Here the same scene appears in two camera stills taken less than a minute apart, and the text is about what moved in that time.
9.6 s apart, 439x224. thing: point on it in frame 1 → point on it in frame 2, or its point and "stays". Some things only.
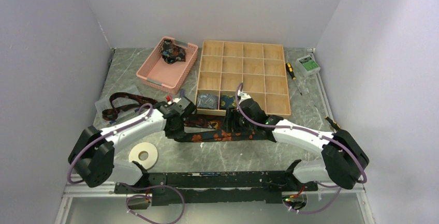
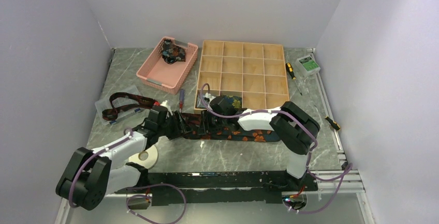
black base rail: (201, 188) stays
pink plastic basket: (170, 77) stays
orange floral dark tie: (224, 135) stays
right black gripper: (232, 114) → (207, 127)
